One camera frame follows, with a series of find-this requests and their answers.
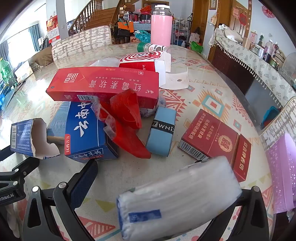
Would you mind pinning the cloth covered sideboard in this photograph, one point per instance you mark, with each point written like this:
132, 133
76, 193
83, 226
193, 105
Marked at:
249, 60

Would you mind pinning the red wall calendar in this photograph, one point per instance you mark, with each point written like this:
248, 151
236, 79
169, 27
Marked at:
53, 30

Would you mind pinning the dark wooden sideboard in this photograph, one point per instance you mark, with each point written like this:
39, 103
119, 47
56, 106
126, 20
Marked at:
231, 67

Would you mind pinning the wooden staircase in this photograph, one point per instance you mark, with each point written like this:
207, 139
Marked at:
101, 16

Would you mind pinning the small red paper cut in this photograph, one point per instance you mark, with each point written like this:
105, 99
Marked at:
268, 11

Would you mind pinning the red cigarette pack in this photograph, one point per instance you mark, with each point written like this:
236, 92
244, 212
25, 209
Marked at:
212, 139

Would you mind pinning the blue curtain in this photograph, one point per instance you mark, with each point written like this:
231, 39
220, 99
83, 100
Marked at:
34, 34

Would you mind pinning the white metal rack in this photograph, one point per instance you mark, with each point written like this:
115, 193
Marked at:
182, 30

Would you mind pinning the blue box white characters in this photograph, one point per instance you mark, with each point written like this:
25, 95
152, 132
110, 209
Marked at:
85, 129

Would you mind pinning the long red box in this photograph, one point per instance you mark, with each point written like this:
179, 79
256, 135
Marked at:
104, 83

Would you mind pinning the pink thermos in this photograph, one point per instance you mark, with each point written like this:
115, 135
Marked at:
161, 27

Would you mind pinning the purple plastic basket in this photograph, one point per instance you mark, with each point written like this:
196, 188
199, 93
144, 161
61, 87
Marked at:
282, 173

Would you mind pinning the orange bag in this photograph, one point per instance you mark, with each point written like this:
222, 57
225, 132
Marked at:
126, 25

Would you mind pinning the blue crate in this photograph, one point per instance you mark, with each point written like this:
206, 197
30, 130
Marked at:
5, 97

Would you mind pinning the white plastic packet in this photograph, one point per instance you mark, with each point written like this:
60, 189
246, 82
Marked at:
180, 197

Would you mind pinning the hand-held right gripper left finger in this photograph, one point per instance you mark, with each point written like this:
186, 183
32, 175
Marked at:
84, 185

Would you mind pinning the green cap pepper shaker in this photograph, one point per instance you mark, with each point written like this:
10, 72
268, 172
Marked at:
155, 48

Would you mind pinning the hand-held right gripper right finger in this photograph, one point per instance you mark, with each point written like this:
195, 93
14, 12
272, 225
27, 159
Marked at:
252, 213

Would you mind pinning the patterned chair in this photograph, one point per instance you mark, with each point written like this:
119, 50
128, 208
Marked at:
81, 41
279, 125

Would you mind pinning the red white spiral box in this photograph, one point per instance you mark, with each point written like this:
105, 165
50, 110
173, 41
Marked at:
138, 58

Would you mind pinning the light blue grip tape roll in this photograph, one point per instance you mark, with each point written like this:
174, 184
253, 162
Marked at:
159, 139

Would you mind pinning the white plush toy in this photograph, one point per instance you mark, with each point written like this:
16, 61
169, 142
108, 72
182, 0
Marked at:
222, 26

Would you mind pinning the red plastic wrapper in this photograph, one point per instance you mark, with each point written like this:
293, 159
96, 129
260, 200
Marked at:
126, 109

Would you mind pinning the torn blue box piece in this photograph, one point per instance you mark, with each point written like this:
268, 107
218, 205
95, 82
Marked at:
23, 136

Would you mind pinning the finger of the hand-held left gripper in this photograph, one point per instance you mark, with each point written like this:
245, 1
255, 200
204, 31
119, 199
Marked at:
5, 153
25, 166

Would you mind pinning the cardboard box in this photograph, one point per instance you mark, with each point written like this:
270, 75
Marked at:
24, 73

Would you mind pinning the teal plastic bag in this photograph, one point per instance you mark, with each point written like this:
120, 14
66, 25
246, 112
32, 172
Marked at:
143, 34

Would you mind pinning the framed wall picture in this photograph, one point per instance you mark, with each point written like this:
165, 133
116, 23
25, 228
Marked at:
212, 4

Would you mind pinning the green bag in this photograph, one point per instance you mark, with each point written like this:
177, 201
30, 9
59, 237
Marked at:
196, 47

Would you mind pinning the dark liquid plastic bottle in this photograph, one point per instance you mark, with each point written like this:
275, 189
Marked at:
268, 49

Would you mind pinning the brown sofa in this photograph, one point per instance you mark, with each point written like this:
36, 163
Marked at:
39, 58

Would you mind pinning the teal bin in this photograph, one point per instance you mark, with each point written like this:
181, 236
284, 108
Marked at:
269, 114

